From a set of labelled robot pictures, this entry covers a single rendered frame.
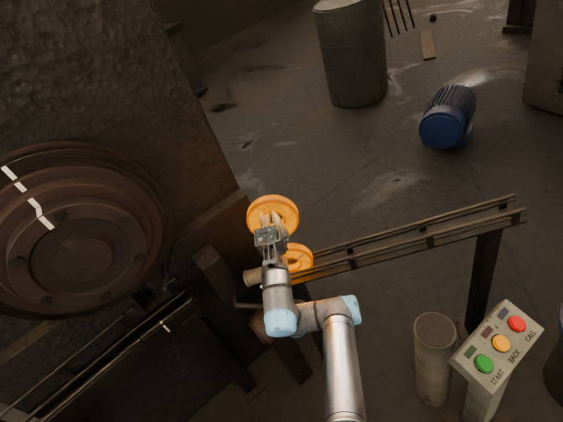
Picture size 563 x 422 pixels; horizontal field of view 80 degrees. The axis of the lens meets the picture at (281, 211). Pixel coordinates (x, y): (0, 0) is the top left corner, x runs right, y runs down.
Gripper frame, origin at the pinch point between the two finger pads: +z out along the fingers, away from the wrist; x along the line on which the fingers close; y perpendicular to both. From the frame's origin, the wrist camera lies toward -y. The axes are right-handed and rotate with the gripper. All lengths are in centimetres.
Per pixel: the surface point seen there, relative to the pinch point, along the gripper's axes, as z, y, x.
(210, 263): -5.5, -11.8, 24.8
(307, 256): -7.4, -18.2, -6.6
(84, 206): -9.8, 33.6, 33.1
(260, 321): -19.9, -35.7, 16.5
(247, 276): -8.2, -22.2, 15.8
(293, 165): 133, -131, 7
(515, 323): -37, -23, -58
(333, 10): 226, -66, -55
